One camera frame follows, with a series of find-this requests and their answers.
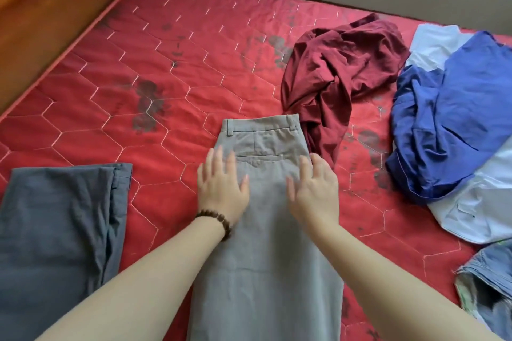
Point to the person's right hand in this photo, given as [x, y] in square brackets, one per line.
[318, 197]

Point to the blue denim jeans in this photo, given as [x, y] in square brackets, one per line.
[492, 273]

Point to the dark grey trousers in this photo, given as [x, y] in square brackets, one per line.
[52, 233]

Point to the light blue shirt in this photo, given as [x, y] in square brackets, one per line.
[480, 209]

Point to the red quilted mattress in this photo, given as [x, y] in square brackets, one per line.
[120, 53]

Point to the light grey trousers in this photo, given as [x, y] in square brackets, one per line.
[268, 273]

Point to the person's left hand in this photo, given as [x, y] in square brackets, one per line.
[222, 193]

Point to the person's right forearm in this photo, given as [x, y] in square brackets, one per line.
[392, 292]

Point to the dark blue shirt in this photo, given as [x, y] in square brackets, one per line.
[460, 113]

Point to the maroon shirt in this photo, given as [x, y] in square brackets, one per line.
[328, 73]

